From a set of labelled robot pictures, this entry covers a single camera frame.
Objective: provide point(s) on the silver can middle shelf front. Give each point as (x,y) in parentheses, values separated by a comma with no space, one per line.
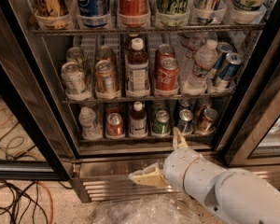
(76,85)

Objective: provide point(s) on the gold can bottom shelf rear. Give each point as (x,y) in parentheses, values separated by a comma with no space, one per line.
(200,105)

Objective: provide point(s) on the orange can middle shelf front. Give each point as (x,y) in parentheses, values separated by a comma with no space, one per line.
(106,79)

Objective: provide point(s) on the clear water bottle middle shelf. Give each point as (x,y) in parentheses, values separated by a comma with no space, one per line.
(204,60)

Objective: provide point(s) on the green can bottom shelf front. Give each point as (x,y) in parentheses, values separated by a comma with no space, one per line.
(161,122)

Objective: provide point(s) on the brown juice bottle bottom shelf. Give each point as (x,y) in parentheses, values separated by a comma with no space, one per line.
(138,120)

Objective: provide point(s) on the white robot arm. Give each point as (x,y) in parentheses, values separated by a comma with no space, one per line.
(234,195)

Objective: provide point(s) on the stainless steel fridge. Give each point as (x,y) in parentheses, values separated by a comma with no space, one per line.
(33,51)

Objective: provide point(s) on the blue slim can middle front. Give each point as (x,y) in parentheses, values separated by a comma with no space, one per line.
(229,69)

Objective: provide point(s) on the orange can middle shelf rear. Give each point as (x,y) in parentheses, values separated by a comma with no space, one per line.
(105,53)

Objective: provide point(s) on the clear water bottle bottom shelf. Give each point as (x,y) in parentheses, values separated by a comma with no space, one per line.
(91,128)

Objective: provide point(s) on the clear plastic bag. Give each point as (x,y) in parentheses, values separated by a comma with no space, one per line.
(155,209)

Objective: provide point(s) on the gold can bottom shelf front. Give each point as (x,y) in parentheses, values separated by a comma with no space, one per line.
(206,121)

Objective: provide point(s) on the orange can shelf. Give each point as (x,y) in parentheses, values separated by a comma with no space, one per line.
(105,53)
(106,79)

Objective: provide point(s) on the brown juice bottle shelf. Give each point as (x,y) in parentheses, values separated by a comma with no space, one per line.
(138,120)
(137,70)

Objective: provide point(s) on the red cola can middle front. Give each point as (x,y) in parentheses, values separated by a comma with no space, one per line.
(167,77)

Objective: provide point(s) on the brown juice bottle middle shelf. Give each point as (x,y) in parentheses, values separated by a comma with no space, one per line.
(137,70)

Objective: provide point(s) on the blue slim can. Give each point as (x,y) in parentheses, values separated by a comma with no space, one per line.
(229,69)
(223,48)

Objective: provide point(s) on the red can bottom shelf front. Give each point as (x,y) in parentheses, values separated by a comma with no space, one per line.
(114,125)

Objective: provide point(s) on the silver can middle shelf rear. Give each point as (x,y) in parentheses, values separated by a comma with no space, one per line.
(75,54)

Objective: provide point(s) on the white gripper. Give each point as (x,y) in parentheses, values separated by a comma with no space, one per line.
(176,167)

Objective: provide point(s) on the blue slim can middle rear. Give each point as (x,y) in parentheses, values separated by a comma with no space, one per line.
(223,48)

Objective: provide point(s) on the blue can bottom shelf front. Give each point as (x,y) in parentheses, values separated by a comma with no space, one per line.
(184,121)

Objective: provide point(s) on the gold can shelf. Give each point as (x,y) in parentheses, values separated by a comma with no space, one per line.
(200,105)
(206,121)

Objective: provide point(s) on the silver can shelf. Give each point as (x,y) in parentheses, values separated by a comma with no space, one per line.
(76,85)
(75,54)

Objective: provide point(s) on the yellow can top shelf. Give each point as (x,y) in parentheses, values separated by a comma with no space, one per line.
(51,8)

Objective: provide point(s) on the red cola can top shelf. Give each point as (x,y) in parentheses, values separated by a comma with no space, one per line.
(132,12)

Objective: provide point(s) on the red cola can middle rear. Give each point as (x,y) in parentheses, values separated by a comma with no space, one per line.
(164,51)

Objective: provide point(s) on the blue can bottom shelf rear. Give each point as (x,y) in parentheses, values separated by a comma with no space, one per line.
(182,103)

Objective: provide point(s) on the blue pepsi can top shelf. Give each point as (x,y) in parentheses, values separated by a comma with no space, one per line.
(93,13)

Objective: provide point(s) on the clear water bottle shelf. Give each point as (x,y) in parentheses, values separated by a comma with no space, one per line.
(91,128)
(204,60)

